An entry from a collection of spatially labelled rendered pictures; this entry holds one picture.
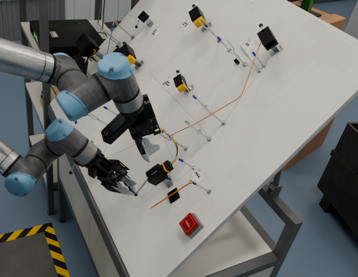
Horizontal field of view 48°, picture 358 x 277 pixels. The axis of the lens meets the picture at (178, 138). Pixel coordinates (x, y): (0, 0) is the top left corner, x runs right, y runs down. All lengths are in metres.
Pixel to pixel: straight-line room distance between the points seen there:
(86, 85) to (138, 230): 0.63
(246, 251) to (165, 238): 0.43
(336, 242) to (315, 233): 0.15
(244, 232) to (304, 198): 1.62
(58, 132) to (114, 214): 0.44
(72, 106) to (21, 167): 0.32
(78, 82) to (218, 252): 0.91
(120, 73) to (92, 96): 0.08
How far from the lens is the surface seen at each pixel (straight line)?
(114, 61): 0.97
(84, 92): 0.96
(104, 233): 1.55
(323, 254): 2.95
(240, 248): 1.66
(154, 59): 1.73
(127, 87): 0.99
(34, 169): 1.23
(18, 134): 3.42
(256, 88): 1.36
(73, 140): 1.23
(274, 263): 1.69
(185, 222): 1.27
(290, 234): 1.58
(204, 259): 1.58
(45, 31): 2.04
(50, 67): 1.04
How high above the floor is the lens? 2.03
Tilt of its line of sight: 36 degrees down
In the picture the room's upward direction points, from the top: 11 degrees clockwise
